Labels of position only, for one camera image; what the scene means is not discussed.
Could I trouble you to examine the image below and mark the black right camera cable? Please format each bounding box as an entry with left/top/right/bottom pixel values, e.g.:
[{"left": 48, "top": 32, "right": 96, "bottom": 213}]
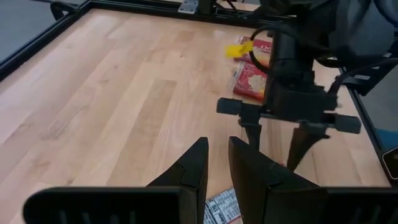
[{"left": 248, "top": 23, "right": 312, "bottom": 77}]

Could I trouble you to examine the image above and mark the small blue object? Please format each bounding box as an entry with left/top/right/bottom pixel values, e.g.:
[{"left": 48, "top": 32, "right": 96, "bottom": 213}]
[{"left": 374, "top": 127, "right": 398, "bottom": 150}]

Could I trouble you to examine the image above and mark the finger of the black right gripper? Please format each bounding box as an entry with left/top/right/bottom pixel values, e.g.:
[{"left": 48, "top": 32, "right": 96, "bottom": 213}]
[
  {"left": 239, "top": 115, "right": 264, "bottom": 151},
  {"left": 285, "top": 121, "right": 331, "bottom": 173}
]

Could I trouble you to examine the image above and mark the black aluminium table frame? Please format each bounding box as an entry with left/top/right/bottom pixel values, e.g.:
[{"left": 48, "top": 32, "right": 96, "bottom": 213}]
[{"left": 0, "top": 0, "right": 398, "bottom": 187}]

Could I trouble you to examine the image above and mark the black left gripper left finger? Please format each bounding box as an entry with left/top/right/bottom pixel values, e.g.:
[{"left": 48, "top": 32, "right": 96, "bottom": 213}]
[{"left": 146, "top": 137, "right": 210, "bottom": 224}]

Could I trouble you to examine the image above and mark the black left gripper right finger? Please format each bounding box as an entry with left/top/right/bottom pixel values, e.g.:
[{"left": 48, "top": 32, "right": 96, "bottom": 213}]
[{"left": 228, "top": 136, "right": 322, "bottom": 224}]

